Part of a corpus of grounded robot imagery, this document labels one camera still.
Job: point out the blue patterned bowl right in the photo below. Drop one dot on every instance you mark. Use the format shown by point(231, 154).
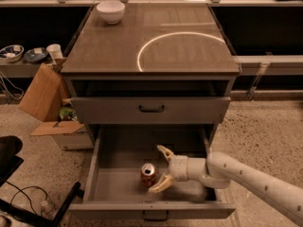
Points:
point(35, 55)

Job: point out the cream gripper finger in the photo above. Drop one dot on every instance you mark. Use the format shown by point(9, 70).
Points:
point(164, 183)
point(168, 154)

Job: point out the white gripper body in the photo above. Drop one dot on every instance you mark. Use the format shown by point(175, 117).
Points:
point(178, 168)

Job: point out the grey top drawer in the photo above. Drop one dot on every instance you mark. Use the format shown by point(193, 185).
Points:
point(150, 102)

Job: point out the clear plastic bottle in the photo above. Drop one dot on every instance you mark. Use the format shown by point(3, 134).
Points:
point(48, 209)

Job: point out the brown cardboard box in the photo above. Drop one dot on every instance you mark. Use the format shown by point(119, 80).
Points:
point(43, 100)

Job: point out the grey drawer cabinet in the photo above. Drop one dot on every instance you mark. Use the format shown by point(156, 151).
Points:
point(153, 41)

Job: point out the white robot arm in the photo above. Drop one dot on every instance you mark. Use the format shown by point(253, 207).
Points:
point(218, 169)

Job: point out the grey open middle drawer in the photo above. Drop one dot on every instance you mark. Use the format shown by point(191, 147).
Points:
point(114, 189)

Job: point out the blue patterned bowl left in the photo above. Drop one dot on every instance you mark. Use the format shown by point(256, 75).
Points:
point(11, 53)

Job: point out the black office chair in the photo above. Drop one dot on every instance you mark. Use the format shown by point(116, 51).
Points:
point(23, 188)

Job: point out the blue patterned bowl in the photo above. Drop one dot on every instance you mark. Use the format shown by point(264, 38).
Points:
point(11, 53)
point(35, 55)

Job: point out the green snack bag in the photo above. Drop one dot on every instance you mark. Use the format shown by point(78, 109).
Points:
point(67, 114)

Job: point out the red coke can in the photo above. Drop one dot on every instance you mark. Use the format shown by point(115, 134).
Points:
point(148, 175)

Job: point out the white paper cup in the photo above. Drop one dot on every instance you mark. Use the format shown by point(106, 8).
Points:
point(55, 51)

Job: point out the white ceramic bowl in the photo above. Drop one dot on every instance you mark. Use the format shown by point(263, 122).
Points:
point(111, 11)

